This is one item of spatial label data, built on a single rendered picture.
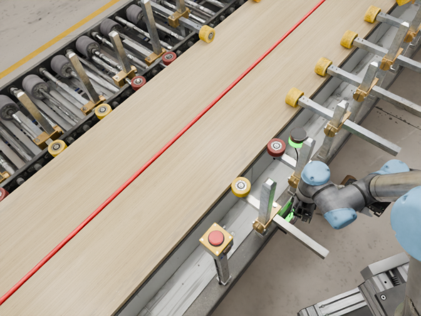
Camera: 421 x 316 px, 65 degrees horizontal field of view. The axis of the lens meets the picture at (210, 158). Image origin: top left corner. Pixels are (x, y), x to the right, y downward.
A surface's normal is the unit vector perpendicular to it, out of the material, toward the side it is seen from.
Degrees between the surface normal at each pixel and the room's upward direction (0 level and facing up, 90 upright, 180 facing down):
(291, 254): 0
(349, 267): 0
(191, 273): 0
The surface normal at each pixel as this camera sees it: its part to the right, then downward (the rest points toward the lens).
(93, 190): -0.07, -0.52
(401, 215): -0.93, 0.29
